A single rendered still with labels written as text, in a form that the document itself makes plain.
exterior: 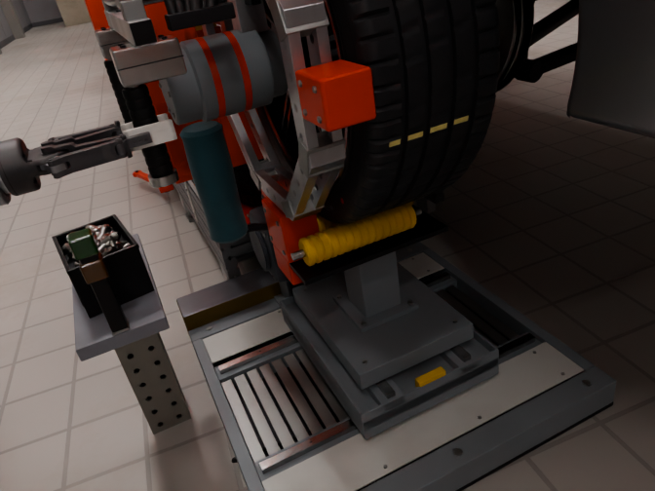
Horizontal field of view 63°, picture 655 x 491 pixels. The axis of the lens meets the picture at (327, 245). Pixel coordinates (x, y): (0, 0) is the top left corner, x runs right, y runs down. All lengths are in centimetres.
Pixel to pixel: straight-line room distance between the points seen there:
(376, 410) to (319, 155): 59
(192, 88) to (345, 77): 33
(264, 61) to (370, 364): 66
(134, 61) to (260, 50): 26
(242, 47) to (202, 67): 8
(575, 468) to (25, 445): 136
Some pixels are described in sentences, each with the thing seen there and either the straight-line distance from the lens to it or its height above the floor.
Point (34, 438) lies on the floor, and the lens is 171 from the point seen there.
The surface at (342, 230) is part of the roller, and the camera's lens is 105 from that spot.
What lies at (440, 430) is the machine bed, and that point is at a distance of 126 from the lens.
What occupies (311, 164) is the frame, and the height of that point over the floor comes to 74.
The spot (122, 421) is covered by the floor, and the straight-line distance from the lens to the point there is 161.
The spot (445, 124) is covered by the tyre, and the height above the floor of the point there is 76.
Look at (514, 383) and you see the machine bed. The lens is 136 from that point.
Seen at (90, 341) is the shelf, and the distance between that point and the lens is 112.
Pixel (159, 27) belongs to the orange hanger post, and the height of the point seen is 91.
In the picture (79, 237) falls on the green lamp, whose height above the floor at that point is 66.
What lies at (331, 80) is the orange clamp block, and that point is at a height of 88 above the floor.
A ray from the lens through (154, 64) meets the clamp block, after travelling 81.
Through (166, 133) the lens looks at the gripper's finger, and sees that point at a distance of 83.
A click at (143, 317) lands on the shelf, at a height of 45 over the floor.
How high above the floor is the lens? 104
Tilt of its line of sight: 30 degrees down
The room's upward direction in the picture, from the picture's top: 10 degrees counter-clockwise
